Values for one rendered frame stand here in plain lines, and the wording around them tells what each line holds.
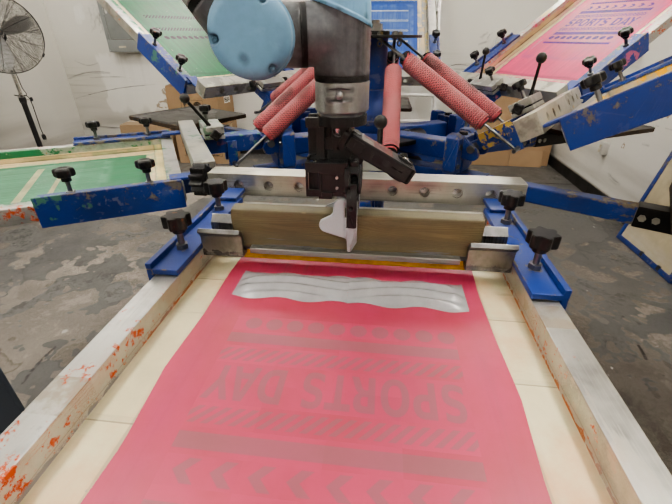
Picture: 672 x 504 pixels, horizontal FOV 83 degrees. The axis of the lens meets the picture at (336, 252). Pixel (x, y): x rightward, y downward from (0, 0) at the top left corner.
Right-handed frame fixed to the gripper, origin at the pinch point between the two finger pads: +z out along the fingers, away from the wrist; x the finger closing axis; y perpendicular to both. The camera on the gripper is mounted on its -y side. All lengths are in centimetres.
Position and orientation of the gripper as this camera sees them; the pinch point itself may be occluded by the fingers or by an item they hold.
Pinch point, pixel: (354, 238)
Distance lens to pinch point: 64.4
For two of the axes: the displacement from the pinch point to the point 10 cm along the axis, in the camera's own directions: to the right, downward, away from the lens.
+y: -9.9, -0.5, 1.0
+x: -1.1, 4.9, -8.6
